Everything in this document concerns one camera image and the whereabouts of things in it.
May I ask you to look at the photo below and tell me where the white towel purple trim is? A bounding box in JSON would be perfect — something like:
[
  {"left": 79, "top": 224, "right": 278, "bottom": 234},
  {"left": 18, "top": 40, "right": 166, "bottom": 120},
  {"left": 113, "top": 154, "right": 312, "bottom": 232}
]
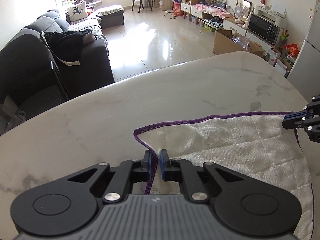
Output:
[{"left": 133, "top": 112, "right": 314, "bottom": 239}]

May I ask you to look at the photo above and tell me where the white refrigerator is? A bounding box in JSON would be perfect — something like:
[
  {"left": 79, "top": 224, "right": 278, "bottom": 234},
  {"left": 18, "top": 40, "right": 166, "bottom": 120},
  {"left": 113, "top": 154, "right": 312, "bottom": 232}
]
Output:
[{"left": 287, "top": 0, "right": 320, "bottom": 102}]

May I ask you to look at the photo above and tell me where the black microwave oven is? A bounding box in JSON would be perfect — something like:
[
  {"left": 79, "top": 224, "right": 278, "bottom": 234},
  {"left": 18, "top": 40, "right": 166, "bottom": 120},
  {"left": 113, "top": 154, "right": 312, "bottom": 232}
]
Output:
[{"left": 248, "top": 14, "right": 281, "bottom": 45}]

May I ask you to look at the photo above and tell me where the white printer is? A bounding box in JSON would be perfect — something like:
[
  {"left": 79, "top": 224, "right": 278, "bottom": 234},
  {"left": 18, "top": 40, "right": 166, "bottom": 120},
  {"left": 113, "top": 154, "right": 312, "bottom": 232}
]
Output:
[{"left": 254, "top": 5, "right": 287, "bottom": 26}]

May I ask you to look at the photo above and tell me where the open cardboard box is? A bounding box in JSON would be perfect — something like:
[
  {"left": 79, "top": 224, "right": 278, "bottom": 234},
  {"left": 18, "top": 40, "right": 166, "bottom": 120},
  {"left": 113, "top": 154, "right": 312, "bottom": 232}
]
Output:
[{"left": 213, "top": 30, "right": 265, "bottom": 58}]

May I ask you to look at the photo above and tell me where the small white desk fan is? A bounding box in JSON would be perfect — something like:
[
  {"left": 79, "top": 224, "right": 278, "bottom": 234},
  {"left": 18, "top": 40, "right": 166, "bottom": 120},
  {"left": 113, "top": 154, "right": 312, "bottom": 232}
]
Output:
[{"left": 234, "top": 6, "right": 245, "bottom": 22}]

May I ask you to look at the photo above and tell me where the dark grey sofa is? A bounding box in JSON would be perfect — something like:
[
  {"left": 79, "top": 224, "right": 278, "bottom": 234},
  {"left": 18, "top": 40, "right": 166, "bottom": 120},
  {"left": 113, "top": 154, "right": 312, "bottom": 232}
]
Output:
[{"left": 13, "top": 9, "right": 114, "bottom": 98}]

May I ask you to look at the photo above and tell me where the black clothing on sofa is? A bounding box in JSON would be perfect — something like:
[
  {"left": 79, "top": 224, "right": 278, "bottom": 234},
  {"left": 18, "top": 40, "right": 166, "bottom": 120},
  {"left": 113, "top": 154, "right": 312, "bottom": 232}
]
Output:
[{"left": 40, "top": 29, "right": 97, "bottom": 66}]

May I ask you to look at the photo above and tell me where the white horse print pillow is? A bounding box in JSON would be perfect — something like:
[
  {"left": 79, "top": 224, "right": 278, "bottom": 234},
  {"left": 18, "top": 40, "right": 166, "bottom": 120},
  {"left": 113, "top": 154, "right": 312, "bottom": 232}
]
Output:
[{"left": 67, "top": 1, "right": 88, "bottom": 22}]

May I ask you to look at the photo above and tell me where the grey footstool ottoman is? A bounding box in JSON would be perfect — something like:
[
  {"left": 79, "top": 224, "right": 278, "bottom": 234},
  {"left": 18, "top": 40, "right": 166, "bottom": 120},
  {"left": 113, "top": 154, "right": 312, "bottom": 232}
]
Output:
[{"left": 95, "top": 4, "right": 125, "bottom": 29}]

